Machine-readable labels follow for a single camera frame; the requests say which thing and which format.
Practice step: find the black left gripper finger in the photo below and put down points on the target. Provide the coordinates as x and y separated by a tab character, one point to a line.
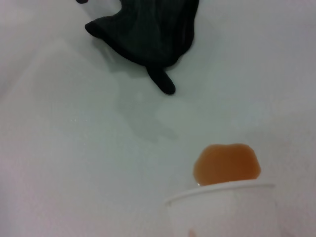
81	1

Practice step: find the dark blue rag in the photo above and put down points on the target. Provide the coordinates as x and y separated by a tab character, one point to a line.
150	32

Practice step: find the white plastic cup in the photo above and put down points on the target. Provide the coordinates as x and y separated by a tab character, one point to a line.
222	212

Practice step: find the brown liquid stain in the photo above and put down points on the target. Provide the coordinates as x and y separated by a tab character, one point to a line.
227	163

